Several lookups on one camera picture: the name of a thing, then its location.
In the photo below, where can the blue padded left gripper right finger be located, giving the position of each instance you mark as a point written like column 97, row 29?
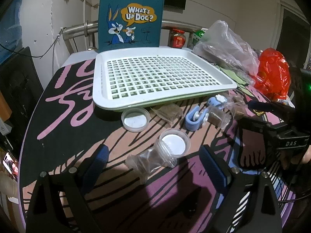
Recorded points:
column 216, row 168

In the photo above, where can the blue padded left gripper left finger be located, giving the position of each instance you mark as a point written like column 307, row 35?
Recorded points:
column 95, row 164

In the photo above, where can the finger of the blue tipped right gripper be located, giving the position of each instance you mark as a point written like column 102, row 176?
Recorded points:
column 269, row 106

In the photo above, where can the blue clip with white flower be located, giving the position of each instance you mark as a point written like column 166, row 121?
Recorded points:
column 218, row 101

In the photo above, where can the brown cube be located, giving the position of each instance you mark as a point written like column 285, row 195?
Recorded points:
column 218, row 117
column 237, row 107
column 145, row 163

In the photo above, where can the clear round plastic jar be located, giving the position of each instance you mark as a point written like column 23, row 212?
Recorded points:
column 171, row 145

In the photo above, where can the clear round container lid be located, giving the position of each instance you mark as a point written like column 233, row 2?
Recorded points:
column 135, row 119

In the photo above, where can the blue U-shaped clip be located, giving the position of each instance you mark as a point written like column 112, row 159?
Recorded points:
column 195, row 119

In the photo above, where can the large brown cube packet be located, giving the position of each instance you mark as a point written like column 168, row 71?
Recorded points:
column 168, row 112

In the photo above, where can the red plastic bag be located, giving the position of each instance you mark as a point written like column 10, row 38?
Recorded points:
column 273, row 77

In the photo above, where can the black pink printed table mat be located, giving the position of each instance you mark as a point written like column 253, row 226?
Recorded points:
column 67, row 128

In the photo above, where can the clear crumpled plastic bag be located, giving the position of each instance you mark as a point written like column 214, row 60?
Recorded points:
column 220, row 41

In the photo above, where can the smartphone with lit screen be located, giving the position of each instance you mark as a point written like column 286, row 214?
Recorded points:
column 11, row 164

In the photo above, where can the white perforated plastic tray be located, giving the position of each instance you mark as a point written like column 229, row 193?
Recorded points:
column 147, row 76

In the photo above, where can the green white carton box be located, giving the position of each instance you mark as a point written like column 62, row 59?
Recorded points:
column 195, row 38

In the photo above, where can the red lidded glass jar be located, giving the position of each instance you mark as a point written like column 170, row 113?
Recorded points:
column 177, row 38

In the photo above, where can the black cabinet at left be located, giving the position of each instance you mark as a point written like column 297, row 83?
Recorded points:
column 21, row 89

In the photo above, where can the teal Bugs Bunny tote bag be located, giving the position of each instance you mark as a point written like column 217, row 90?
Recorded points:
column 129, row 23

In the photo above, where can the blue water jug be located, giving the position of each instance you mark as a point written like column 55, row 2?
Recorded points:
column 11, row 30

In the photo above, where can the steel bed rail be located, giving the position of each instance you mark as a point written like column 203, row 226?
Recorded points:
column 88, row 30

